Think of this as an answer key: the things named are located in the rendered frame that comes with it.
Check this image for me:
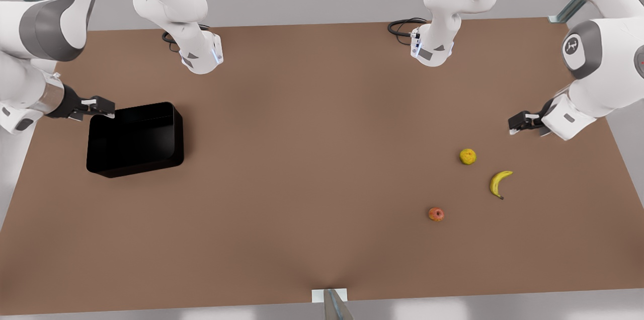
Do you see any black storage box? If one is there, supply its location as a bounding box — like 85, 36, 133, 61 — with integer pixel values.
86, 102, 185, 179

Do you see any yellow banana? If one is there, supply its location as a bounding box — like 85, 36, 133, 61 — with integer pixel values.
490, 171, 514, 200

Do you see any black cable loop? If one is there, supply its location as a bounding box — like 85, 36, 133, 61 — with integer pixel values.
162, 24, 211, 53
387, 18, 429, 46

